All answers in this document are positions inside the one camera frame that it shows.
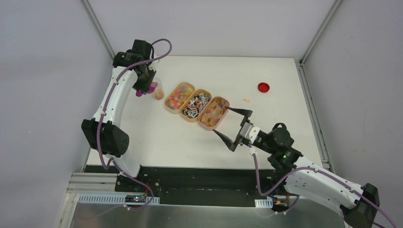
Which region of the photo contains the magenta plastic scoop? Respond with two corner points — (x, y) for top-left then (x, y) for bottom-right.
(135, 81), (158, 97)

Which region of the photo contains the clear plastic jar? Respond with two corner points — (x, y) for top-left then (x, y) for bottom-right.
(151, 77), (164, 100)

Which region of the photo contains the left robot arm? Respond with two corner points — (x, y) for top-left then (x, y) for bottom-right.
(81, 39), (156, 192)

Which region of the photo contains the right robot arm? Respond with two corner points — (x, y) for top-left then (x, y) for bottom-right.
(214, 106), (380, 228)

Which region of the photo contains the tray of popsicle candies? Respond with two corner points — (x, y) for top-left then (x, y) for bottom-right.
(198, 96), (230, 131)

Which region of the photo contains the tray of gummy candies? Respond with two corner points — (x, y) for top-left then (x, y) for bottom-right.
(164, 82), (195, 114)

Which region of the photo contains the tray of lollipop candies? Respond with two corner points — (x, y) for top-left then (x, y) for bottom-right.
(180, 89), (212, 123)

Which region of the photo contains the red jar lid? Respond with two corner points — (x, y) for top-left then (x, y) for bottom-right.
(258, 82), (270, 93)

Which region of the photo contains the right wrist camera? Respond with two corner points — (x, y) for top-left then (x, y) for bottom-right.
(246, 126), (260, 145)

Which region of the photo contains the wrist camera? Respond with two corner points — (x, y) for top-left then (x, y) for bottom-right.
(148, 59), (160, 71)
(246, 126), (260, 145)

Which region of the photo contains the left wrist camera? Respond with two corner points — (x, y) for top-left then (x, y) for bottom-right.
(148, 59), (160, 71)

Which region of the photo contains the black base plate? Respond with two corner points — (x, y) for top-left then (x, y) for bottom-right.
(113, 166), (301, 209)

